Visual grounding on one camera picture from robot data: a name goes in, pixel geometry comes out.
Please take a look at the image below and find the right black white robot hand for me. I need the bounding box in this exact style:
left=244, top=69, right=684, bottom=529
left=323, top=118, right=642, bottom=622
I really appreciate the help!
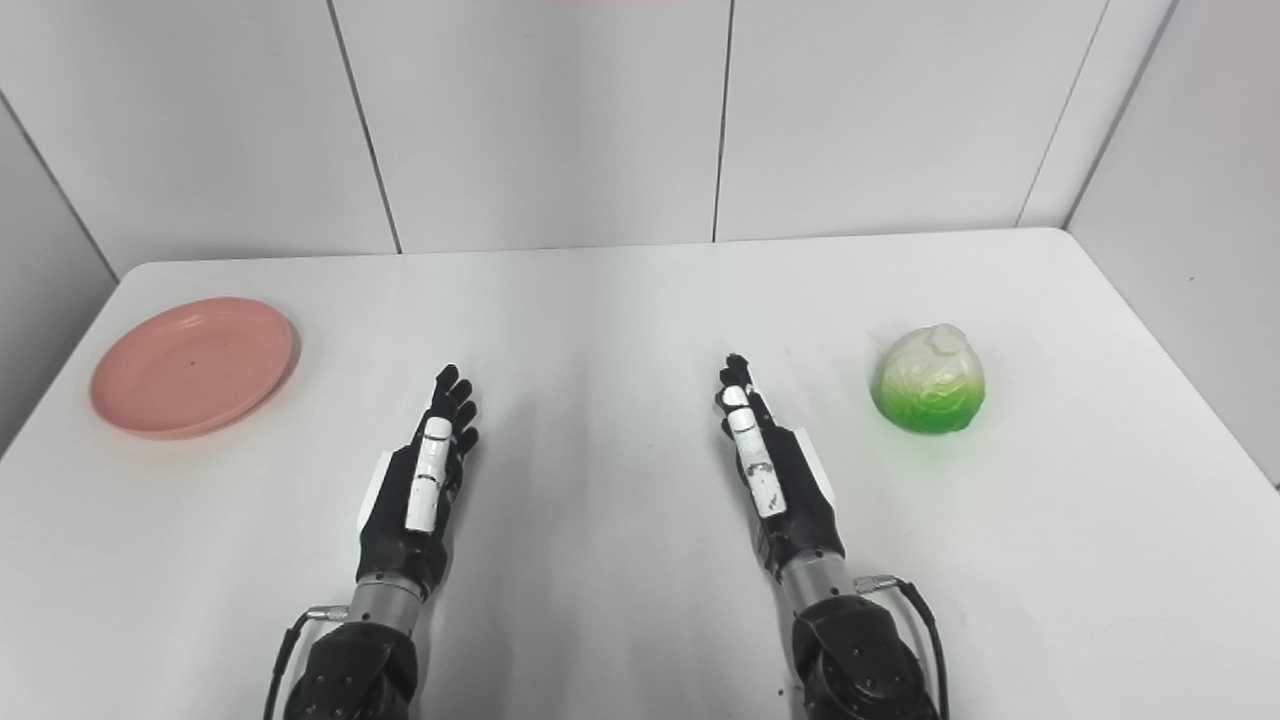
left=716, top=353, right=847, bottom=583

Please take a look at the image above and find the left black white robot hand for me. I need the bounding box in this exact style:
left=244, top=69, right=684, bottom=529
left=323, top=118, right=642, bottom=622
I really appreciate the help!
left=357, top=364, right=481, bottom=601

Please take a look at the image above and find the green white cabbage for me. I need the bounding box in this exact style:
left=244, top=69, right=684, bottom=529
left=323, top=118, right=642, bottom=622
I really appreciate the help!
left=871, top=324, right=987, bottom=436

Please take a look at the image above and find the pink round plate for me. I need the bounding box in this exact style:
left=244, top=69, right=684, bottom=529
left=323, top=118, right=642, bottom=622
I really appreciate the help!
left=89, top=297, right=299, bottom=440

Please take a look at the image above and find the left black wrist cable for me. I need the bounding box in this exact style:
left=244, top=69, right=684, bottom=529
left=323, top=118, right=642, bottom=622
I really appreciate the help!
left=263, top=604, right=351, bottom=720

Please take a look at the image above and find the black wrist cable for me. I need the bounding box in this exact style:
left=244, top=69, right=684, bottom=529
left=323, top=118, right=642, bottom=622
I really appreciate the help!
left=853, top=574, right=949, bottom=720
left=263, top=604, right=351, bottom=720

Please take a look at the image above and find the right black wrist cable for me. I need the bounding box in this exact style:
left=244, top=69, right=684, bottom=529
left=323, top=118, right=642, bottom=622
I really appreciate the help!
left=853, top=574, right=949, bottom=720

